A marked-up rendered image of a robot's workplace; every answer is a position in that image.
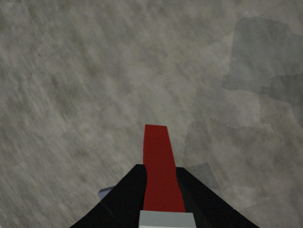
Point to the red square peg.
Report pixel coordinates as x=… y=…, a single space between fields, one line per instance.
x=163 y=201

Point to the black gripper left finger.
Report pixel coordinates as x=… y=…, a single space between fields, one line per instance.
x=121 y=207

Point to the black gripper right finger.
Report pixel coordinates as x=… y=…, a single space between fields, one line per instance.
x=210 y=211

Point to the dark blue-grey panel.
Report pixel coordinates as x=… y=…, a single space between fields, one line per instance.
x=104 y=191

